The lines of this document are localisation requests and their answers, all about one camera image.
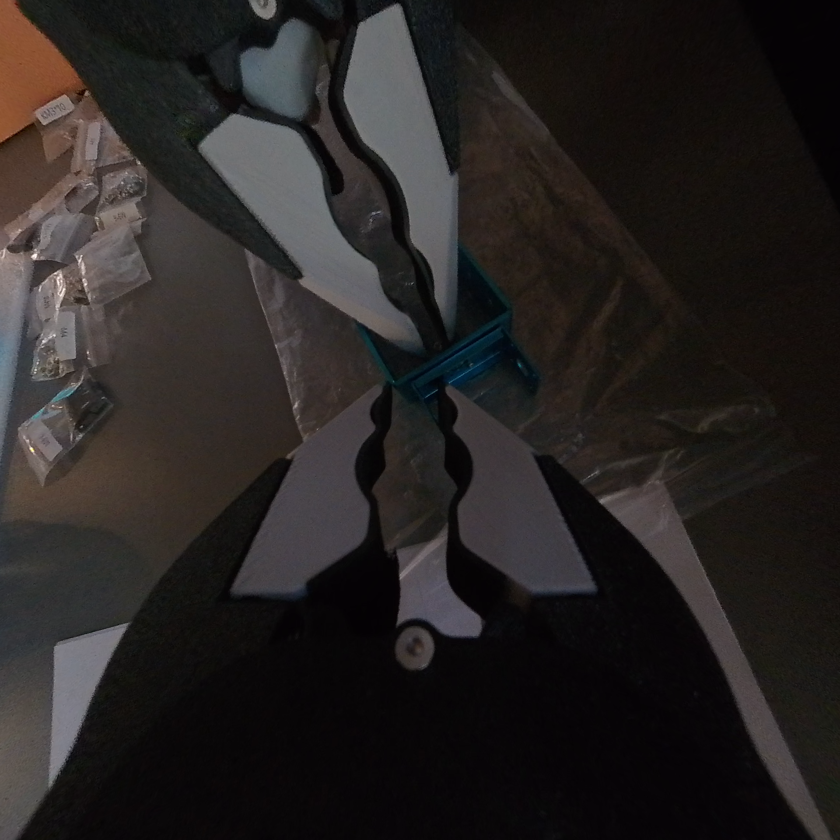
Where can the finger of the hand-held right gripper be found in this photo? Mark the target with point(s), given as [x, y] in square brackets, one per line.
[282, 190]
[407, 131]

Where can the orange cardboard box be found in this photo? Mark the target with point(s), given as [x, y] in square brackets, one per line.
[26, 65]

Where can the pile of small screw bags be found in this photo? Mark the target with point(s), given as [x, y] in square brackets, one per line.
[85, 262]

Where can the large clear plastic bag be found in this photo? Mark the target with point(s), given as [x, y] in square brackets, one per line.
[590, 295]

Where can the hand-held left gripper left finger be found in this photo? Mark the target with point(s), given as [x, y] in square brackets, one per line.
[302, 525]

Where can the white instruction sheet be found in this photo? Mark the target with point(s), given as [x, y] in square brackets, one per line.
[72, 689]

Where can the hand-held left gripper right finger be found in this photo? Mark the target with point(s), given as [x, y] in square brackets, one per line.
[525, 525]

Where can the blue metal bracket assembly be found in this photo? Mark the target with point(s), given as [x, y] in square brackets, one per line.
[472, 364]

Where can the white foam sheet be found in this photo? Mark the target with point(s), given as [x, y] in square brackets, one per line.
[10, 380]

